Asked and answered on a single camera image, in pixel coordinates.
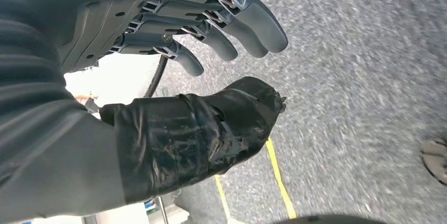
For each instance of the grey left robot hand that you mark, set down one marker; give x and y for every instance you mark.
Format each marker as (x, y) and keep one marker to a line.
(174, 138)

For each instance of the yellow floor tape square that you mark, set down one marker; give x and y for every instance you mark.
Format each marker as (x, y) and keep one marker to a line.
(279, 180)

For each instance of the robot's black leg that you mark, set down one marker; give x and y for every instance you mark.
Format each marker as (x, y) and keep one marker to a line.
(331, 220)

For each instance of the black humanoid robot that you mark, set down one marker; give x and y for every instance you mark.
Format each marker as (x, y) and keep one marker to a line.
(436, 159)

